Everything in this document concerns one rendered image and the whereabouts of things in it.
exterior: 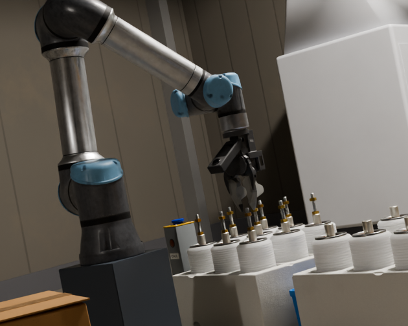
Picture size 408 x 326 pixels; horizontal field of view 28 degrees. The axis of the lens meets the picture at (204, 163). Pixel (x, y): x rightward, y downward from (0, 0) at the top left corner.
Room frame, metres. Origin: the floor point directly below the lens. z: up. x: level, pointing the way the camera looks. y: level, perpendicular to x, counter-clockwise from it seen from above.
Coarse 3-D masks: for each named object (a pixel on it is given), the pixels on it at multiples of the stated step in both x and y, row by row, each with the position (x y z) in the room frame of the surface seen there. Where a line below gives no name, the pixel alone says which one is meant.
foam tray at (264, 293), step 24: (288, 264) 2.11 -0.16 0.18; (312, 264) 2.15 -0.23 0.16; (192, 288) 2.27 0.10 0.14; (216, 288) 2.18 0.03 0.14; (240, 288) 2.09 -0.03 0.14; (264, 288) 2.05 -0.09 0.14; (288, 288) 2.09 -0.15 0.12; (192, 312) 2.29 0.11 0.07; (216, 312) 2.19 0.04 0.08; (240, 312) 2.11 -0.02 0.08; (264, 312) 2.04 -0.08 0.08; (288, 312) 2.08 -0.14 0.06
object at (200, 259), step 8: (192, 248) 2.30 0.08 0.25; (200, 248) 2.29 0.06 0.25; (208, 248) 2.29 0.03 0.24; (192, 256) 2.30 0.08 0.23; (200, 256) 2.29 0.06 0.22; (208, 256) 2.29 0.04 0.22; (192, 264) 2.30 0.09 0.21; (200, 264) 2.29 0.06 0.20; (208, 264) 2.29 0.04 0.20; (192, 272) 2.31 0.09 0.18; (200, 272) 2.29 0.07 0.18
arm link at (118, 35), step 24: (48, 0) 1.89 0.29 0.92; (72, 0) 1.86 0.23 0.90; (96, 0) 1.87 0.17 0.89; (48, 24) 1.90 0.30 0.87; (72, 24) 1.86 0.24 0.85; (96, 24) 1.85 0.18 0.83; (120, 24) 1.89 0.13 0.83; (120, 48) 1.89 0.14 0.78; (144, 48) 1.90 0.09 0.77; (168, 48) 1.95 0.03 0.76; (168, 72) 1.93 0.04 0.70; (192, 72) 1.94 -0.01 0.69; (192, 96) 1.97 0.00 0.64; (216, 96) 1.94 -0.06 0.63
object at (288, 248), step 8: (296, 232) 2.18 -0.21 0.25; (272, 240) 2.19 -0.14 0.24; (280, 240) 2.17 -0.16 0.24; (288, 240) 2.16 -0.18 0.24; (296, 240) 2.16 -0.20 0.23; (304, 240) 2.19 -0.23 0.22; (280, 248) 2.17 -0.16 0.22; (288, 248) 2.16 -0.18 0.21; (296, 248) 2.16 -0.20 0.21; (304, 248) 2.18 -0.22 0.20; (280, 256) 2.17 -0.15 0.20; (288, 256) 2.16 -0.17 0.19; (296, 256) 2.16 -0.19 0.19; (304, 256) 2.17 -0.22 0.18
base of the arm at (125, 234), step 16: (80, 224) 1.85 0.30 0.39; (96, 224) 1.81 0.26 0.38; (112, 224) 1.81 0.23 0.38; (128, 224) 1.84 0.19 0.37; (96, 240) 1.80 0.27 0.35; (112, 240) 1.81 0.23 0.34; (128, 240) 1.82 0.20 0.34; (80, 256) 1.83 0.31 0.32; (96, 256) 1.80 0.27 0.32; (112, 256) 1.79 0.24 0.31; (128, 256) 1.80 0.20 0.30
